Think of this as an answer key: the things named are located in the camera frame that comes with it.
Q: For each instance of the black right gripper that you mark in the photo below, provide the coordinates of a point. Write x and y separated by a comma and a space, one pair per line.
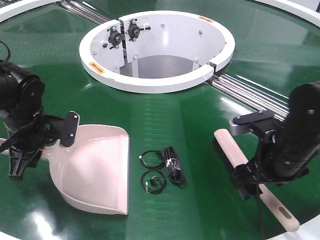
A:
282, 153

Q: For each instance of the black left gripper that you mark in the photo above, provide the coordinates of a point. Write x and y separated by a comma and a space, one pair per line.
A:
29, 134

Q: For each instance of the pink hand brush black bristles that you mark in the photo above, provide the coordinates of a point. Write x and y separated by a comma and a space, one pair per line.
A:
236, 157

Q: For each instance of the pink plastic dustpan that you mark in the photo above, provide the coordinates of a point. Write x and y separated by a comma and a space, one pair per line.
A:
92, 175

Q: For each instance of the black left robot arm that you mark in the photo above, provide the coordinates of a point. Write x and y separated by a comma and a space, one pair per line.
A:
20, 91

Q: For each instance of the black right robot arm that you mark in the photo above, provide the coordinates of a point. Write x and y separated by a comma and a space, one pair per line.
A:
284, 147

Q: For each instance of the green conveyor belt surface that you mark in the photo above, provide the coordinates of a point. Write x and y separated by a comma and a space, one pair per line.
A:
179, 188

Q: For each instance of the chrome rollers right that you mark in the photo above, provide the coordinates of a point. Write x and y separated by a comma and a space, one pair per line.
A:
250, 92

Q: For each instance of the chrome rollers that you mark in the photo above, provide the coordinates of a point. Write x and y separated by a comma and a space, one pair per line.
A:
250, 92
84, 11

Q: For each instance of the white outer rim top left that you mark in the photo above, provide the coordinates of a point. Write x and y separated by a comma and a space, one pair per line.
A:
13, 9

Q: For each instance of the white rim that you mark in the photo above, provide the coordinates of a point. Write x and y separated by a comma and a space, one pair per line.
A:
13, 9
296, 9

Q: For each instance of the chrome rollers top left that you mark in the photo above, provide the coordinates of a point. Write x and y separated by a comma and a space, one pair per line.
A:
84, 11

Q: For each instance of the white outer rim top right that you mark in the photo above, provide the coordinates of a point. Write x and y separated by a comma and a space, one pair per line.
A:
296, 9

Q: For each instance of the left black bearing mount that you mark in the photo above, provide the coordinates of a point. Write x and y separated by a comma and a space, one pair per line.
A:
115, 37

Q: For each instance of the black bearing mount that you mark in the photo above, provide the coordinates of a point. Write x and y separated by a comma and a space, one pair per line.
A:
134, 30
115, 37

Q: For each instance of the white central conveyor ring housing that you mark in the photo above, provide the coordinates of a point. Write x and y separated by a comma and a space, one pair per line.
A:
182, 50

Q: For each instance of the right black bearing mount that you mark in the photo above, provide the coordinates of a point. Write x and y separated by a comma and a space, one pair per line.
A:
134, 30

